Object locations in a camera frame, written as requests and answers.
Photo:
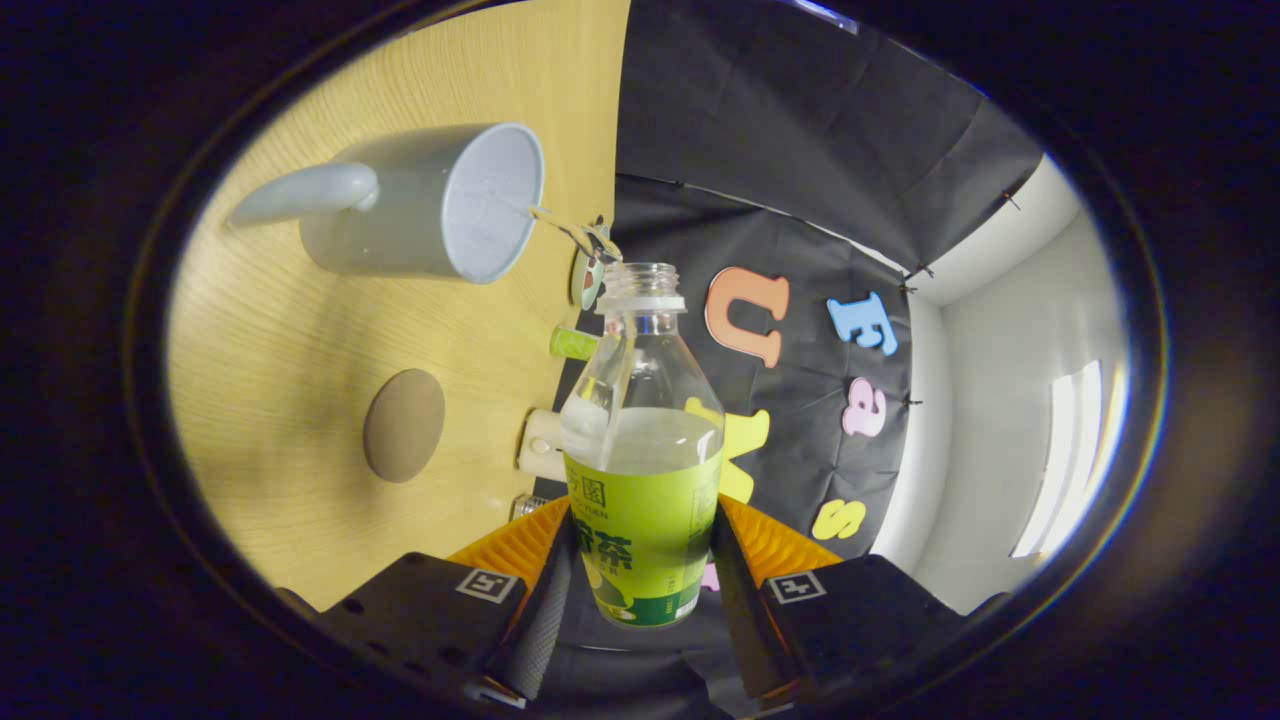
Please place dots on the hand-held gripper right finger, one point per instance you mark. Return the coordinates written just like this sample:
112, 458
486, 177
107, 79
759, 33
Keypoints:
745, 620

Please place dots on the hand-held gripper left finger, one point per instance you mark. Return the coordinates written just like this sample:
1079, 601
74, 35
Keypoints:
545, 630

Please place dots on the green label juice bottle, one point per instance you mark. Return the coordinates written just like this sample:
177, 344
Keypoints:
640, 520

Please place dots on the round brown coaster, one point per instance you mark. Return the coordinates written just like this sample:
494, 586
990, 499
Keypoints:
404, 425

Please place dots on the pale grey cup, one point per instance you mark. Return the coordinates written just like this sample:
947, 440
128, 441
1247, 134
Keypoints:
400, 220

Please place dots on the small capped green bottle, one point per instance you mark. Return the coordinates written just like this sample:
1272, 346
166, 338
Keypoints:
572, 343

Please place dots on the white toaster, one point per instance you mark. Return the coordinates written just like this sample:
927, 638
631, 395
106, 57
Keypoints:
540, 445

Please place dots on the pale green plate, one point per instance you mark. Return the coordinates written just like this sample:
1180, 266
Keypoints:
583, 285

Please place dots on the ceiling light panel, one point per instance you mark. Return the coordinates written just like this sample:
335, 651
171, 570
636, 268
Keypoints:
1065, 460

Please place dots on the wooden table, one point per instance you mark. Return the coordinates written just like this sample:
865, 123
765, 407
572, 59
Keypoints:
300, 330

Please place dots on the black backdrop cloth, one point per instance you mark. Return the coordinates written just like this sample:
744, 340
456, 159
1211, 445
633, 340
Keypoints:
800, 150

